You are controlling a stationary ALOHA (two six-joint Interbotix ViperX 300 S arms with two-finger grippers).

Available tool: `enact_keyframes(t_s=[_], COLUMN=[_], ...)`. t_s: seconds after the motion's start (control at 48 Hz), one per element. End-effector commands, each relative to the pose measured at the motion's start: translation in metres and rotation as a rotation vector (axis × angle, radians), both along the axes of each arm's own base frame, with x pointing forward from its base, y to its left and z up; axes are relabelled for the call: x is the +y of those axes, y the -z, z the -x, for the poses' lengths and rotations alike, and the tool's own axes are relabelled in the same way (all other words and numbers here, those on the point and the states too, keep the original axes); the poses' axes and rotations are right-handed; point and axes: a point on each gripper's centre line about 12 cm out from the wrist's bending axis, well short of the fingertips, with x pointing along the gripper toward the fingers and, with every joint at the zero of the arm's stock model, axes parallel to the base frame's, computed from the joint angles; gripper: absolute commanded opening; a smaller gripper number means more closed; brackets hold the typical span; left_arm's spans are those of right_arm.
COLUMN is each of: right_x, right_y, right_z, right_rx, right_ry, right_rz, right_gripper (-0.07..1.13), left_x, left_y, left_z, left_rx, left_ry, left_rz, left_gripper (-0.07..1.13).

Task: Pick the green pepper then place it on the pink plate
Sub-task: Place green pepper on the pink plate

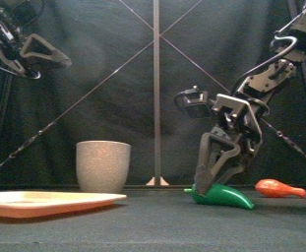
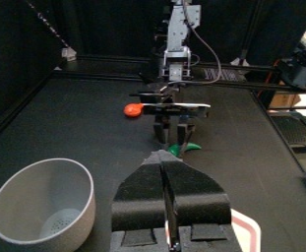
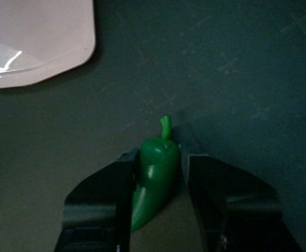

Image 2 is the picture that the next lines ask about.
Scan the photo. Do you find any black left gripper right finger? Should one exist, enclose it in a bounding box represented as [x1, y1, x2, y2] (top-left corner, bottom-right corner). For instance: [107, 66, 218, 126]
[161, 150, 245, 252]

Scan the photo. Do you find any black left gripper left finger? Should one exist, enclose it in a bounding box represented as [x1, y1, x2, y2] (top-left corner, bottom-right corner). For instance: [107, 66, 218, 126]
[110, 149, 169, 252]

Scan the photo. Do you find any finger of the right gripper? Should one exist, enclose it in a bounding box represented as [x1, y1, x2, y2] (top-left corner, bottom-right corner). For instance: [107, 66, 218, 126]
[175, 122, 197, 157]
[153, 121, 171, 145]

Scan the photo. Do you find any green toy pepper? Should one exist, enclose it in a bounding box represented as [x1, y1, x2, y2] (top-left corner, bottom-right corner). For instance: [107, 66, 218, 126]
[167, 141, 202, 158]

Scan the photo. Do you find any pink rimmed plate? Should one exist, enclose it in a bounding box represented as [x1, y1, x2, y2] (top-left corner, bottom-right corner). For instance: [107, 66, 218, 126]
[229, 208, 264, 252]

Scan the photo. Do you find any red toy tomato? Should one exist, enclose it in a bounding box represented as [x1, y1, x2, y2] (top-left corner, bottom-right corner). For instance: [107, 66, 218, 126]
[122, 102, 145, 119]

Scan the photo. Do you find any grey white bowl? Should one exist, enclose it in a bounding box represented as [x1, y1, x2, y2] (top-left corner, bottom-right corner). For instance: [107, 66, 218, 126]
[0, 157, 98, 245]

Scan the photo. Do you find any black ribbed pedal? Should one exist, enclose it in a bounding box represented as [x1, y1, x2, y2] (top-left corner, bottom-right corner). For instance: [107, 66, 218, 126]
[268, 110, 306, 146]

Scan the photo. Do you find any black device on stand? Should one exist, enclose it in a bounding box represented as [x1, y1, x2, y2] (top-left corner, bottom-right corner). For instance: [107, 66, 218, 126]
[276, 42, 306, 95]

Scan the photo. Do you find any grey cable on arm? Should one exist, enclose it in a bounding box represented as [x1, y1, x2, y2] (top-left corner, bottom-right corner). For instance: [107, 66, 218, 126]
[171, 0, 223, 87]

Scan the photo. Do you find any orange cable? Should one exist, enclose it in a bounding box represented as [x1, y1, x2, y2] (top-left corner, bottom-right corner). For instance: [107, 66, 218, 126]
[257, 58, 281, 99]

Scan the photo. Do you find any white corner bracket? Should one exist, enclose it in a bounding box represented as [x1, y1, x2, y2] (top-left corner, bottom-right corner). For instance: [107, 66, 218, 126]
[60, 46, 79, 63]

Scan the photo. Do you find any braided black white cable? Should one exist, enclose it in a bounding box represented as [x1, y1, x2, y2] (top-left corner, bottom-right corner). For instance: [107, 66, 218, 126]
[24, 0, 71, 49]

